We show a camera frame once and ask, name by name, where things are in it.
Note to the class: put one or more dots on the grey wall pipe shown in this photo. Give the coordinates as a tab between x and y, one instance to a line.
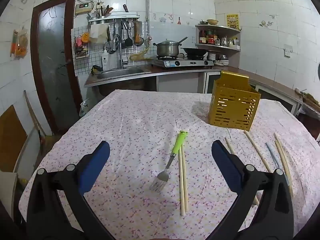
147	5

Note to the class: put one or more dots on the brown wooden board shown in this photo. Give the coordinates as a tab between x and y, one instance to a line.
11	137

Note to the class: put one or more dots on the metal cup of kitchen utensils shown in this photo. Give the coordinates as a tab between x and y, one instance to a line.
103	11

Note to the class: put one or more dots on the beige bowl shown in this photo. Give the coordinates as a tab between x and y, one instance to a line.
212	22

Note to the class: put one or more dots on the white soap bottle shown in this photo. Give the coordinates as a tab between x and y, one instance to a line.
105	60

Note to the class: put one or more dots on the metal wall rack shelf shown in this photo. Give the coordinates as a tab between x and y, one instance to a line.
112	17

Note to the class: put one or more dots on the hanging beige cloth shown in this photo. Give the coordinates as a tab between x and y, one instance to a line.
98	33

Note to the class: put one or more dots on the frosted glass door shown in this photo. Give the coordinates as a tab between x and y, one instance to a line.
52	67

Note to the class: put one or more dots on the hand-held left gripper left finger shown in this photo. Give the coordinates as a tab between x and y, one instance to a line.
96	165

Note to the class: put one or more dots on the stack of white plates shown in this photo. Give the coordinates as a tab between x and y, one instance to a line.
213	56

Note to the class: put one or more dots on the long wooden stick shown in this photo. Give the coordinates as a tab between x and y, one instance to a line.
32	112

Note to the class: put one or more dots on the row of condiment bottles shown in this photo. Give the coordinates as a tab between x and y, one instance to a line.
207	38

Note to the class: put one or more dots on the white wall socket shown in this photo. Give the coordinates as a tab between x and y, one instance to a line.
288	51

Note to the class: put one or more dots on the floral tablecloth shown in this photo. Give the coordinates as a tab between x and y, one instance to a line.
125	135

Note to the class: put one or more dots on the steel gas stove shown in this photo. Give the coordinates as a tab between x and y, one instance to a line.
182	62

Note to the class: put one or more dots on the orange round scrubber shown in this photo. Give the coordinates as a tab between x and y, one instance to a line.
85	37

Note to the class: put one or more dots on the steel pot with lid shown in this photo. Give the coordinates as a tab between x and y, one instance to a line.
167	48

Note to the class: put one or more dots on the chrome kitchen faucet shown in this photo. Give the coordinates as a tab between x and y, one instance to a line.
120	52

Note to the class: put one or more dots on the yellow perforated utensil holder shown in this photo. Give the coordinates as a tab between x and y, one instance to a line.
232	107

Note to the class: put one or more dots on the straw hand broom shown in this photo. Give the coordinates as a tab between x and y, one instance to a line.
310	97

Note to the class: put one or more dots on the beige wall controller box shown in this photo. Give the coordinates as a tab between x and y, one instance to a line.
83	8

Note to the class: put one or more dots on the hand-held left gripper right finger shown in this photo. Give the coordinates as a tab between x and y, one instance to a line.
225	165

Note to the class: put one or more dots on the stainless steel sink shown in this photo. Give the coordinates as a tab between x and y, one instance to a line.
120	72

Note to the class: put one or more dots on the small steel kettle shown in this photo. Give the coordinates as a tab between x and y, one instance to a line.
224	41

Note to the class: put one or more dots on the plastic covered side table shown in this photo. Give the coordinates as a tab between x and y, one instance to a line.
311	111

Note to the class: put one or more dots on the corner wall shelf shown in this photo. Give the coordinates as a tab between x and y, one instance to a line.
232	47

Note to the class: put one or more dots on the wooden hanging spatula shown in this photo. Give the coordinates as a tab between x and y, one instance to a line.
137	36

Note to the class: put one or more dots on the black wok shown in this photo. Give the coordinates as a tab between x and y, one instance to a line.
193	51

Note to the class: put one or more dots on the black hanging spatula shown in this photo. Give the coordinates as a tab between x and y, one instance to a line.
128	40

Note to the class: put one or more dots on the yellow wall poster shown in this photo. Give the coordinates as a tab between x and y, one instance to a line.
233	21

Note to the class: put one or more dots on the hanging plastic bag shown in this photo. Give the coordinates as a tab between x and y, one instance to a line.
19	45

